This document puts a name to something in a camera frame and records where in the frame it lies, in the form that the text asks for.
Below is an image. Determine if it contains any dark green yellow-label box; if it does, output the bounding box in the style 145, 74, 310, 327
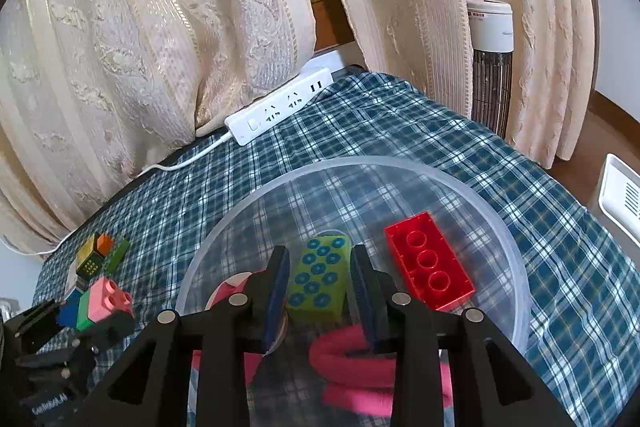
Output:
77, 234, 112, 280

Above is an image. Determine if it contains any pink building block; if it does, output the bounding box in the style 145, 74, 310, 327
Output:
92, 276, 133, 323

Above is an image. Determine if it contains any red building block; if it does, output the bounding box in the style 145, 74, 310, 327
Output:
384, 211, 476, 312

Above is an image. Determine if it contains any white power strip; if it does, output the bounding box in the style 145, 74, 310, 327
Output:
224, 68, 335, 146

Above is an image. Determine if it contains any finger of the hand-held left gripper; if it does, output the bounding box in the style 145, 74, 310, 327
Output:
75, 311, 136, 350
9, 292, 83, 353

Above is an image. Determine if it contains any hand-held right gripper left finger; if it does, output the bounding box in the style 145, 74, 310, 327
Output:
65, 246, 292, 427

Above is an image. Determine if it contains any white power cable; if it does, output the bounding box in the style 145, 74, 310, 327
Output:
0, 131, 236, 255

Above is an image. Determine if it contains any blue and white box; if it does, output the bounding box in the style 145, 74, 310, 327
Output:
65, 262, 93, 295

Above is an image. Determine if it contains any white tower fan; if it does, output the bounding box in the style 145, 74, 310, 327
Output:
466, 0, 516, 138

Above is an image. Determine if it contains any light green blue-dotted block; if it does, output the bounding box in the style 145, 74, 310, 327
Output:
286, 232, 353, 323

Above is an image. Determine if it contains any beige patterned curtain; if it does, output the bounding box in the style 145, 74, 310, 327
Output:
300, 0, 601, 170
0, 0, 318, 258

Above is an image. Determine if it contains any white floor appliance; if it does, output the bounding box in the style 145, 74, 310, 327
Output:
589, 153, 640, 248

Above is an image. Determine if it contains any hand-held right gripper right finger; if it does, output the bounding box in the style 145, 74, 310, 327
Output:
350, 244, 576, 427

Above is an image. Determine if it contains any green square building block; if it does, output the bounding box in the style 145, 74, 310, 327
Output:
76, 289, 106, 332

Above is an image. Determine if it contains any clear plastic bowl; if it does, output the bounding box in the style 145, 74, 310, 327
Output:
175, 155, 530, 427

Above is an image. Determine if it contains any long green building block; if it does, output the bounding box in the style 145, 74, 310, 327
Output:
104, 239, 131, 272

